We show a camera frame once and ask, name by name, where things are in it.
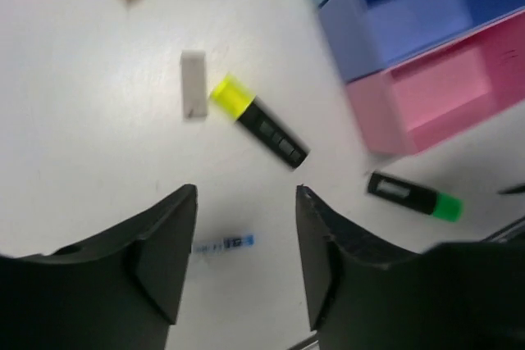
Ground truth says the green highlighter marker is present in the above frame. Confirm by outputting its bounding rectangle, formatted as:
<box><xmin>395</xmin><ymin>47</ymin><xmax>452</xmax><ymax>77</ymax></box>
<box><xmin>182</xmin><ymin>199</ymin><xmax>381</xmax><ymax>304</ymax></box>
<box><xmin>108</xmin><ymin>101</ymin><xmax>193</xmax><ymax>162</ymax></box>
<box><xmin>367</xmin><ymin>171</ymin><xmax>463</xmax><ymax>222</ymax></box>

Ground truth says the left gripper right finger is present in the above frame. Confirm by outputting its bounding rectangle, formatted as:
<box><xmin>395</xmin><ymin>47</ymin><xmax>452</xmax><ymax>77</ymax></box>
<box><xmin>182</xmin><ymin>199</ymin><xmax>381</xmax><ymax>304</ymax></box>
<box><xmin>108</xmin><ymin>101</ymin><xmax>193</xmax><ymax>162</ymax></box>
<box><xmin>295</xmin><ymin>185</ymin><xmax>524</xmax><ymax>349</ymax></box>

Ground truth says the dark blue tray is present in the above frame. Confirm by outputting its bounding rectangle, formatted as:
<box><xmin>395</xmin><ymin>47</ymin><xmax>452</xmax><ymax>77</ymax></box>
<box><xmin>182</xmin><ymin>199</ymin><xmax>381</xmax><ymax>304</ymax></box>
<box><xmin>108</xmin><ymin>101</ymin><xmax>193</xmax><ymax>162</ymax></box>
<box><xmin>318</xmin><ymin>0</ymin><xmax>524</xmax><ymax>83</ymax></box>

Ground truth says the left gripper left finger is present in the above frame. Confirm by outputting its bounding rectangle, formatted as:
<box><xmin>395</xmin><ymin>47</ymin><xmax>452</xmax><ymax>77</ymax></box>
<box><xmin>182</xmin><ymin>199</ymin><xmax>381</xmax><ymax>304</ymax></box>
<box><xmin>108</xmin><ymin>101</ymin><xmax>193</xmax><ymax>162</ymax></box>
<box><xmin>1</xmin><ymin>184</ymin><xmax>198</xmax><ymax>349</ymax></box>

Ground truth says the blue pen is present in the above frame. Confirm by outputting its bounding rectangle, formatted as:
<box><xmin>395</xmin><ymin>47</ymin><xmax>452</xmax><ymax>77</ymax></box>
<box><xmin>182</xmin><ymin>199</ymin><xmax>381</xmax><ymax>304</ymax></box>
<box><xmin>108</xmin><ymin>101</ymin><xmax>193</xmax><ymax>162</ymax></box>
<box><xmin>191</xmin><ymin>234</ymin><xmax>255</xmax><ymax>255</ymax></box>

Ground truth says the white eraser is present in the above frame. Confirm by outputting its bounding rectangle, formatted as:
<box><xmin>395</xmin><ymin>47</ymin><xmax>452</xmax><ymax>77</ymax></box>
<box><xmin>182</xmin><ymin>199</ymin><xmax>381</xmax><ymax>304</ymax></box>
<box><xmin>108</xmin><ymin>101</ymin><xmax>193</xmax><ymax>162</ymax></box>
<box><xmin>180</xmin><ymin>50</ymin><xmax>208</xmax><ymax>120</ymax></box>

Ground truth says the pink tray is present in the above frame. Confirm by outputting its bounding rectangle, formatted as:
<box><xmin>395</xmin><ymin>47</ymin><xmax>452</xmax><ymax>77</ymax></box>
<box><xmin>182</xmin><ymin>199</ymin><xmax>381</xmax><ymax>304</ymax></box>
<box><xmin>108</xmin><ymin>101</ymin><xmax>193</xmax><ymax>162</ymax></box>
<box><xmin>346</xmin><ymin>11</ymin><xmax>524</xmax><ymax>156</ymax></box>

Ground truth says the yellow highlighter marker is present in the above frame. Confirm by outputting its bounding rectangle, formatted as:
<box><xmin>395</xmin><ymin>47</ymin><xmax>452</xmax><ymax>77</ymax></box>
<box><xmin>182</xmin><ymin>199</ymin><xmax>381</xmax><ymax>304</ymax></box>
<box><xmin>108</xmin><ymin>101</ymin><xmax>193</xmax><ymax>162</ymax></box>
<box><xmin>210</xmin><ymin>75</ymin><xmax>309</xmax><ymax>169</ymax></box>

